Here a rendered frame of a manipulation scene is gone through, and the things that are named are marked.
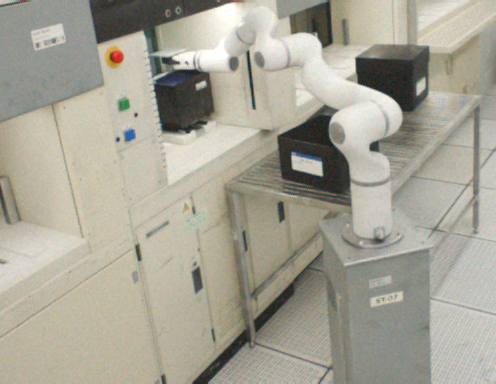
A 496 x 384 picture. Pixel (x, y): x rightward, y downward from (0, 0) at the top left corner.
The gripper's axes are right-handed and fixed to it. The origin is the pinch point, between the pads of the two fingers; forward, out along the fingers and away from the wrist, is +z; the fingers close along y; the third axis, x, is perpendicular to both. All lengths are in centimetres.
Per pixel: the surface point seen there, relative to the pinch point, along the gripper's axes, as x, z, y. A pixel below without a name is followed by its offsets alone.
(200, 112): -22.3, -10.3, 1.8
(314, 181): -40, -66, -7
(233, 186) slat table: -43, -36, -15
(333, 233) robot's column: -43, -88, -34
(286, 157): -33, -54, -5
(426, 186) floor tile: -119, -48, 158
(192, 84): -9.8, -10.2, -0.5
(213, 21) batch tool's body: 12.0, -12.1, 15.3
